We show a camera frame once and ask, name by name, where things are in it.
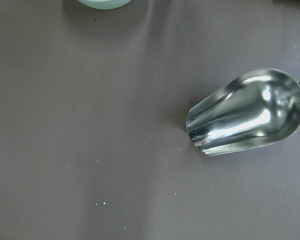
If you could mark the light green bowl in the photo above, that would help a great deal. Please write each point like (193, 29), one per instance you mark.
(104, 4)

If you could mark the metal scoop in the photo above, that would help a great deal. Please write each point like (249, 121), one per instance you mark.
(258, 108)

